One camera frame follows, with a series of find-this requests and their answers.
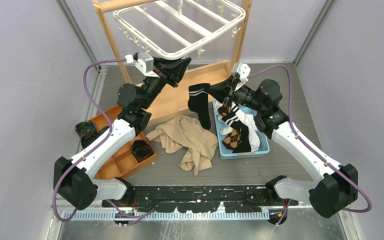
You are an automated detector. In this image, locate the rolled dark patterned sock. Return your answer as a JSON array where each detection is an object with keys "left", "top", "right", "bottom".
[{"left": 74, "top": 120, "right": 96, "bottom": 138}]

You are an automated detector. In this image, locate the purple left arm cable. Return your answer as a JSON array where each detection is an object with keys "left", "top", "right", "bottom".
[{"left": 52, "top": 58, "right": 156, "bottom": 227}]

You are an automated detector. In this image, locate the rolled black sock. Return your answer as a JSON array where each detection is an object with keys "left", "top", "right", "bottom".
[{"left": 130, "top": 139, "right": 154, "bottom": 163}]

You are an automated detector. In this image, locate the wooden hanger stand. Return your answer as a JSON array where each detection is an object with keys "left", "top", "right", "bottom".
[{"left": 92, "top": 0, "right": 253, "bottom": 127}]

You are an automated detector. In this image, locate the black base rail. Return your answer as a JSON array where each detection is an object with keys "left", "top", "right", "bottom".
[{"left": 112, "top": 183, "right": 287, "bottom": 213}]

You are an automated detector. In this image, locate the orange compartment tray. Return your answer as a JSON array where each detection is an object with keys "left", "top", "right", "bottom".
[{"left": 89, "top": 105, "right": 158, "bottom": 180}]

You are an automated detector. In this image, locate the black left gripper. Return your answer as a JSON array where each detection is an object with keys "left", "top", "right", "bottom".
[{"left": 140, "top": 54, "right": 190, "bottom": 110}]

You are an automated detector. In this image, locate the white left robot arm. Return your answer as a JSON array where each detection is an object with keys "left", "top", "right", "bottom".
[{"left": 52, "top": 52, "right": 192, "bottom": 215}]

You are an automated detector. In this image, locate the rolled dark green sock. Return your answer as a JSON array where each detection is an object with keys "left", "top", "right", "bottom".
[{"left": 80, "top": 126, "right": 109, "bottom": 149}]

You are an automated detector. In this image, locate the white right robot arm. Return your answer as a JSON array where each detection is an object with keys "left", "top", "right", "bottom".
[{"left": 205, "top": 77, "right": 358, "bottom": 218}]

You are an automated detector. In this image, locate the beige crumpled cloth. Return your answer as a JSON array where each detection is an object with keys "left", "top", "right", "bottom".
[{"left": 146, "top": 115, "right": 218, "bottom": 176}]

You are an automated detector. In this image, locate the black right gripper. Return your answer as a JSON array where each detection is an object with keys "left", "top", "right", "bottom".
[{"left": 204, "top": 74, "right": 265, "bottom": 113}]

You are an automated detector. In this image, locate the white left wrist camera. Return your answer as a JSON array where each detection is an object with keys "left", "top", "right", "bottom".
[{"left": 124, "top": 52, "right": 158, "bottom": 78}]

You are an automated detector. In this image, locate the white plastic clip hanger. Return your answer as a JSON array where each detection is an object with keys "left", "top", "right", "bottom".
[{"left": 113, "top": 0, "right": 247, "bottom": 59}]

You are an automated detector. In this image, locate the light blue plastic basket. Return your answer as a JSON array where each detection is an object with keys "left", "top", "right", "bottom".
[{"left": 212, "top": 99, "right": 270, "bottom": 160}]

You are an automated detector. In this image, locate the brown argyle sock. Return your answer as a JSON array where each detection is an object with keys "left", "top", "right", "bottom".
[{"left": 217, "top": 103, "right": 242, "bottom": 150}]

